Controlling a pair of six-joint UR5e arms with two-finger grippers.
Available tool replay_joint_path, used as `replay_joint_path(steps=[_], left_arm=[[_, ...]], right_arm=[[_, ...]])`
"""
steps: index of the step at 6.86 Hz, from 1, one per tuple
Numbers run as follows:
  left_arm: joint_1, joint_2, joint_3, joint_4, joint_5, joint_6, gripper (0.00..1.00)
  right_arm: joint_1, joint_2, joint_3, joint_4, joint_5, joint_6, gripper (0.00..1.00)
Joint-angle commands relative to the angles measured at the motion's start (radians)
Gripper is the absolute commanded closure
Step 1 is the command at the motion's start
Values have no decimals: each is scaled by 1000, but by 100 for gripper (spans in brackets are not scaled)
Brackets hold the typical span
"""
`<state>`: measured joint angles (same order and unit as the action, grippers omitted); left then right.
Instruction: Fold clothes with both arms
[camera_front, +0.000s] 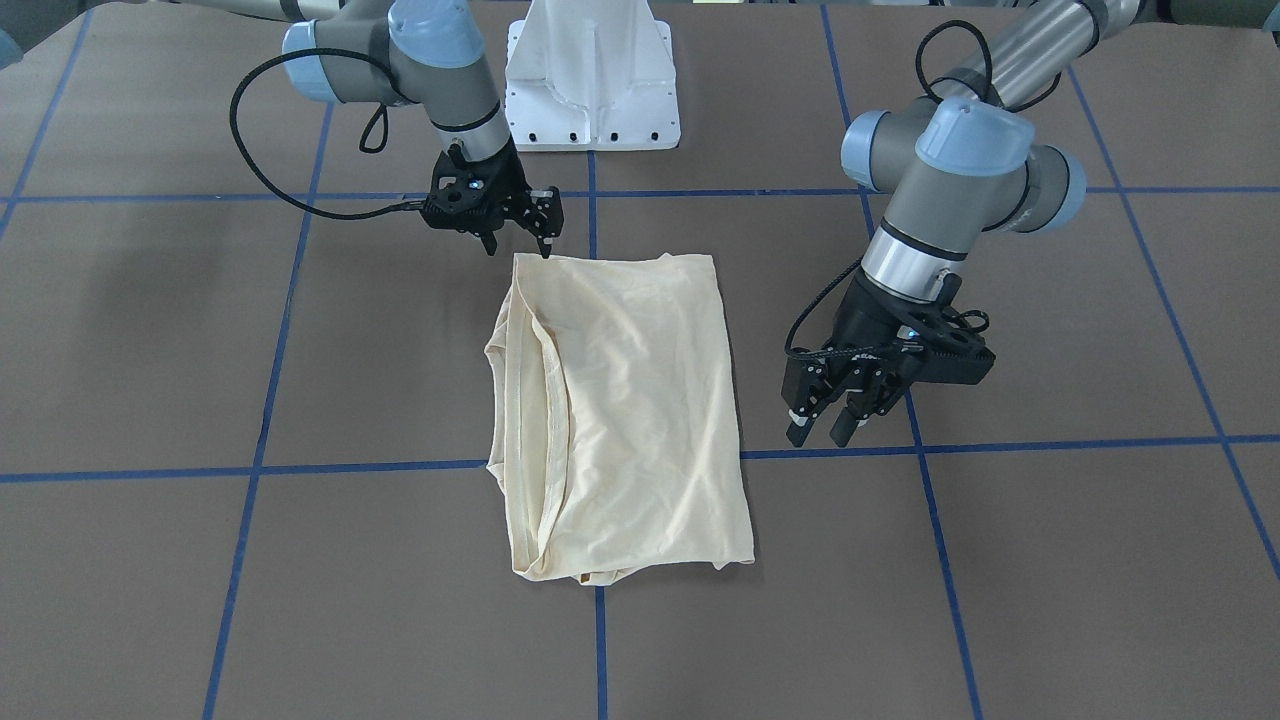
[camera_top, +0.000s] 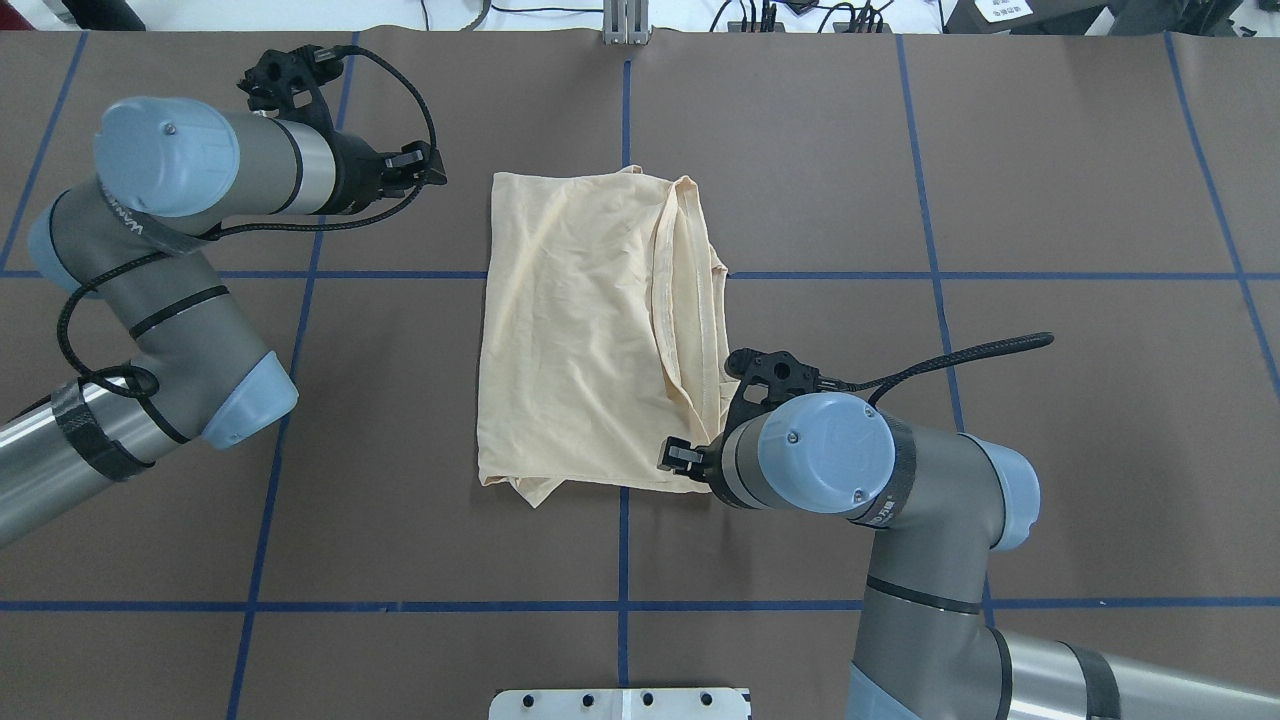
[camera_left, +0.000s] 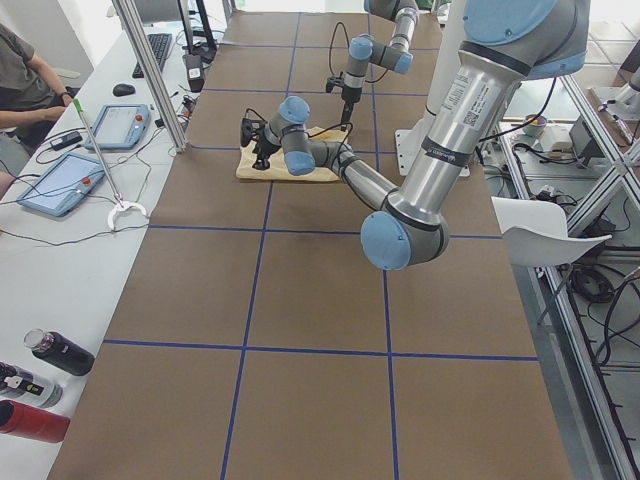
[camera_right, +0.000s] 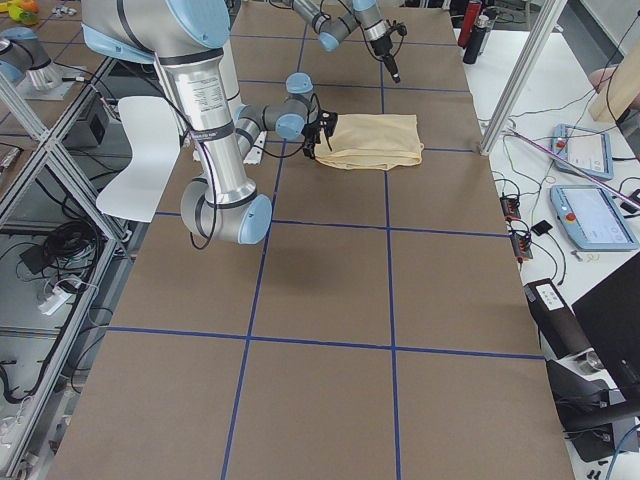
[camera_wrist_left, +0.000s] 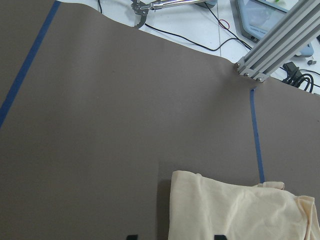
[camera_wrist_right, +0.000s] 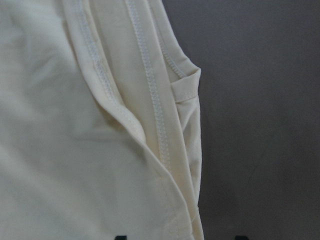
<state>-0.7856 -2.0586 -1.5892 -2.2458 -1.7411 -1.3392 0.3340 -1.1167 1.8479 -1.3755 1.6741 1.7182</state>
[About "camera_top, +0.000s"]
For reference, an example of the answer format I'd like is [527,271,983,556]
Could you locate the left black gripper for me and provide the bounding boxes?
[323,132,448,215]

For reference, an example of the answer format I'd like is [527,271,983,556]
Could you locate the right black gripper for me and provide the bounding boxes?
[657,430,740,495]

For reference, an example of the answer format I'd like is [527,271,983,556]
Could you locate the cream long sleeve printed shirt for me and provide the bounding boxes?
[476,165,735,507]

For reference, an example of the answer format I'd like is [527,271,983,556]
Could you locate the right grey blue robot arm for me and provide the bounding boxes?
[659,393,1279,719]

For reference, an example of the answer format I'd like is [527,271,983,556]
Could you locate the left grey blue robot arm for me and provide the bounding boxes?
[3,96,445,544]

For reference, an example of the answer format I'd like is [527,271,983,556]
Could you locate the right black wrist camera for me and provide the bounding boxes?
[723,348,820,436]

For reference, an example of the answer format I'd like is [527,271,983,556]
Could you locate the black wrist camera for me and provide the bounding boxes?
[723,348,820,436]
[237,45,344,129]

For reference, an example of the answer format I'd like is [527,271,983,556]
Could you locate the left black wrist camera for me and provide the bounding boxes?
[237,45,344,129]

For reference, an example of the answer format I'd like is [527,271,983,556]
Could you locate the aluminium frame post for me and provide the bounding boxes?
[602,0,652,46]

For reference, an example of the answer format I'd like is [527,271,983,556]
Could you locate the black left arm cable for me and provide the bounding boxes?
[56,46,439,401]

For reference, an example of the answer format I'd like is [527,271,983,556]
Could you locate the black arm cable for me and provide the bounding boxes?
[56,46,439,401]
[820,332,1055,409]

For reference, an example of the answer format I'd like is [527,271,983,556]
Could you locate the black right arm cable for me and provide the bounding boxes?
[820,332,1055,409]

